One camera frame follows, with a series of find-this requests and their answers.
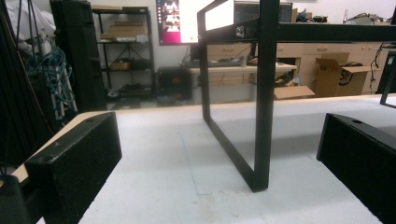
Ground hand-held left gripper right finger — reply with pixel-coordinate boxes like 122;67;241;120
316;113;396;224

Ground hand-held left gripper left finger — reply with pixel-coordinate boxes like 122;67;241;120
24;111;123;224

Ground black stand leg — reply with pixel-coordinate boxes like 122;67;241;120
375;50;396;109

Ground open cardboard box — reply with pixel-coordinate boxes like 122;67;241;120
314;51;373;98

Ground flat cardboard sheet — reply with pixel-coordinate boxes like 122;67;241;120
274;85;316;101

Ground black tall case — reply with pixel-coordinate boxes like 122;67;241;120
49;0;108;112

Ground black metal shelf rack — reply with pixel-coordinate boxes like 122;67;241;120
92;6;157;100

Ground black equipment box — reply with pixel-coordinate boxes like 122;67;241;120
156;66;193;101

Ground cardboard boxes on shelf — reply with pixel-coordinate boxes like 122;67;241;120
100;21;149;43

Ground wooden desk with drawers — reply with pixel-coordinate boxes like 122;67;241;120
182;42;390;104

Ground white cloth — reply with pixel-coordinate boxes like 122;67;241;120
5;0;57;55

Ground computer monitor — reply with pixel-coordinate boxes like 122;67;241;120
155;0;235;47

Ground bundle of blue cables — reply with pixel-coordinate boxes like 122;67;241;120
26;46;78;120

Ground black metal frame stand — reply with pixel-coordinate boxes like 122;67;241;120
196;0;396;193

